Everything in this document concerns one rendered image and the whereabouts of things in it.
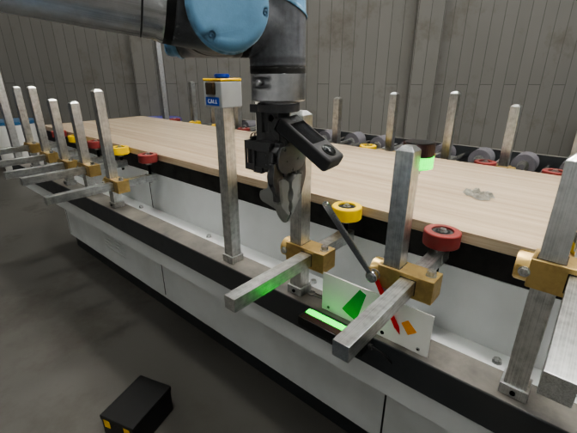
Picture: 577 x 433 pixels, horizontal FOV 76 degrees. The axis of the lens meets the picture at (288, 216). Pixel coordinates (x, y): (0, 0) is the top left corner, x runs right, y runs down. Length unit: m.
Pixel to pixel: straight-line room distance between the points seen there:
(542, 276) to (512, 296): 0.29
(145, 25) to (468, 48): 4.89
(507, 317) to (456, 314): 0.11
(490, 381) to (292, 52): 0.68
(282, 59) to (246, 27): 0.18
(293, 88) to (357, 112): 4.36
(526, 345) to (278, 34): 0.64
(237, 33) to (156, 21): 0.08
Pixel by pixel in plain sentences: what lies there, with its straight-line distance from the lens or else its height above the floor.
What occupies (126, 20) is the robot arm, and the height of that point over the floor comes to 1.28.
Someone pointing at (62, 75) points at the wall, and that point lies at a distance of 5.99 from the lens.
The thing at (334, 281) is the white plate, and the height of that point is 0.79.
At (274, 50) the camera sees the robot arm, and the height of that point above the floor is 1.27.
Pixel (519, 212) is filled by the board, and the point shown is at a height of 0.90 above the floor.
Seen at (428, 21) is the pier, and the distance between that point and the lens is 4.98.
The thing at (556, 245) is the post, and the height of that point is 1.00.
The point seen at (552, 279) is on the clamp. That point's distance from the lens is 0.69.
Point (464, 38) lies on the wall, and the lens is 5.19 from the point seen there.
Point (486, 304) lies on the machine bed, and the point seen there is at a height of 0.73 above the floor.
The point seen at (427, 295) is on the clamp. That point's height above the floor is 0.84.
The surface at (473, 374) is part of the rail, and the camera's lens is 0.84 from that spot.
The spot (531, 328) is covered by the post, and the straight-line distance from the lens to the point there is 0.74.
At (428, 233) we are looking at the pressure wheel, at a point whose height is 0.90.
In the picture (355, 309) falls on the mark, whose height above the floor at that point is 0.74.
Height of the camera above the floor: 1.24
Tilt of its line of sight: 22 degrees down
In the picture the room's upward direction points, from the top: straight up
